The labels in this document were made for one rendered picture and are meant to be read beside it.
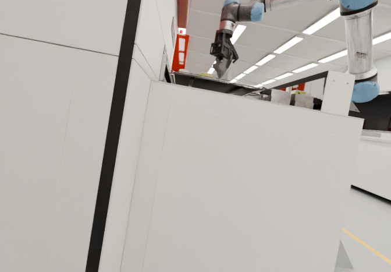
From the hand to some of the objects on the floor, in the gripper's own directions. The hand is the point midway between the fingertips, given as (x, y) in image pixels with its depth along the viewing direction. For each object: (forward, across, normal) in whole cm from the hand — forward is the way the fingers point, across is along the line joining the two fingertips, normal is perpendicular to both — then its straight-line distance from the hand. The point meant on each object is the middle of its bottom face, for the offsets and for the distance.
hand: (221, 76), depth 100 cm
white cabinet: (+97, +1, +7) cm, 97 cm away
